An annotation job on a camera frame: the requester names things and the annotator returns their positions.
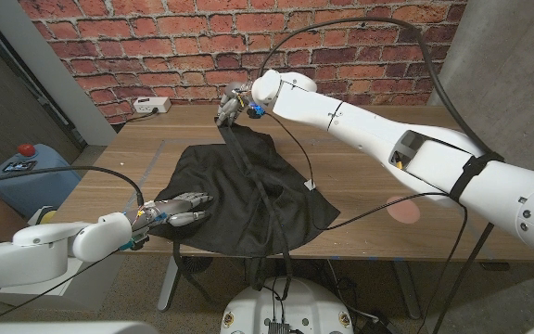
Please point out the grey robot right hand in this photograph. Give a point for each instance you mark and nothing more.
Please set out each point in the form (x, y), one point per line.
(232, 99)

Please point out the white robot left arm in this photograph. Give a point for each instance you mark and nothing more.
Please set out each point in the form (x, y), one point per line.
(40, 250)

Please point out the black round fan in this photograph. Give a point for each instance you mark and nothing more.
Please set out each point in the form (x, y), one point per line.
(197, 264)

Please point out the red round button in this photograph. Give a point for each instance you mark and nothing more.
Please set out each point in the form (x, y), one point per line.
(27, 150)

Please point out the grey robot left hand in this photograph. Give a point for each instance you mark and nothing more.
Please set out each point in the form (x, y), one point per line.
(174, 206)

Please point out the pink round sticker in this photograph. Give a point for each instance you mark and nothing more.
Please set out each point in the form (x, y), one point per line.
(403, 213)

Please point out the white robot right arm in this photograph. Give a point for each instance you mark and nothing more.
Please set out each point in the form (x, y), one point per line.
(387, 134)

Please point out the white table leg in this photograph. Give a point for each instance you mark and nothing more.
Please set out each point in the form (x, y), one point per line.
(169, 283)

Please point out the white and yellow device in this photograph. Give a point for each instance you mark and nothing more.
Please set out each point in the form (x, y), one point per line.
(47, 214)

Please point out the grey table leg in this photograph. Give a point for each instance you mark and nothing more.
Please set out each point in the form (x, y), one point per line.
(406, 287)

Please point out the black cloth apron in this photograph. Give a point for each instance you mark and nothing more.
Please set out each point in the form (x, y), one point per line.
(230, 195)

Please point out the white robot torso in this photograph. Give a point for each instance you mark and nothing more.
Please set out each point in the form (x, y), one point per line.
(295, 306)

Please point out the white power strip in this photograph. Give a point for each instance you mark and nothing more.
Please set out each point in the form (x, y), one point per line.
(148, 105)

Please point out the red brick printed backdrop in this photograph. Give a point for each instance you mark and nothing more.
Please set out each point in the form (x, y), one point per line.
(156, 51)

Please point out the blue plastic container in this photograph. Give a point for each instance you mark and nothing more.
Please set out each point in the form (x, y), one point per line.
(40, 190)

